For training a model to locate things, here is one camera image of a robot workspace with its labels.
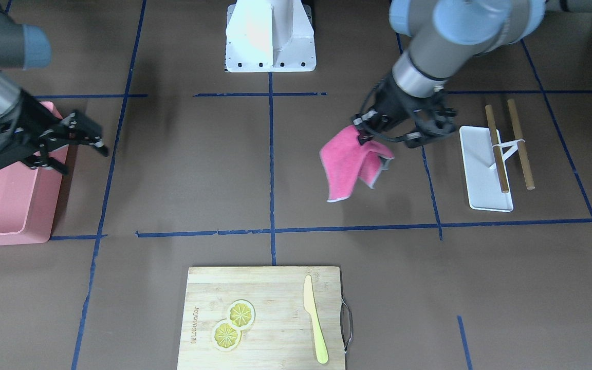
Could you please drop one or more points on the pink plastic bin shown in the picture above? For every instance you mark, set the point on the pink plastic bin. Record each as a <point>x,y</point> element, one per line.
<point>28,204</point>

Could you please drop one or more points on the wooden rack rod two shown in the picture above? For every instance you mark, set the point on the wooden rack rod two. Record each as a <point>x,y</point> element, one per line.
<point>521,145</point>

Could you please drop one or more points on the bamboo cutting board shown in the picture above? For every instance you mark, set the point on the bamboo cutting board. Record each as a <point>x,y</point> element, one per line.
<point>281,335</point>

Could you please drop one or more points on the white column with base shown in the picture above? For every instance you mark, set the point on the white column with base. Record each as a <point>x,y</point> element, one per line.
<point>270,36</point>

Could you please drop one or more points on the white rack tray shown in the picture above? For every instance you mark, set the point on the white rack tray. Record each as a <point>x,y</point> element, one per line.
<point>483,184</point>

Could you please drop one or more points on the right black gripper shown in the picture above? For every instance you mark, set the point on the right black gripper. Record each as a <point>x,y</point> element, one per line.
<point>28,114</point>

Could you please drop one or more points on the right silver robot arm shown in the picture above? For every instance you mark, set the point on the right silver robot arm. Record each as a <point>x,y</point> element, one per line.
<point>22,46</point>

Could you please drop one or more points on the pink microfiber cloth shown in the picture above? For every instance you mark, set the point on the pink microfiber cloth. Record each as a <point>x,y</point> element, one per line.
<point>345,160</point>

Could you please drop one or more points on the yellow plastic knife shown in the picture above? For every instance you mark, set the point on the yellow plastic knife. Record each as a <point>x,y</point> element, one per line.
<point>309,303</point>

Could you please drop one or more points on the lemon slice one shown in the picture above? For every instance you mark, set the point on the lemon slice one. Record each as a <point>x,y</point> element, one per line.
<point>241,314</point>

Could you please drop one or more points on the wooden rack rod one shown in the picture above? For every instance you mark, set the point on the wooden rack rod one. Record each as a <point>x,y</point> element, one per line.
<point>497,150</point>

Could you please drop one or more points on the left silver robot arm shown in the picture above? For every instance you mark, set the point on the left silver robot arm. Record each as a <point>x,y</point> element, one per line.
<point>446,34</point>

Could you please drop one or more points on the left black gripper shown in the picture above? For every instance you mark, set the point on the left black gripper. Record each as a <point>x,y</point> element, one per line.
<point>395,104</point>

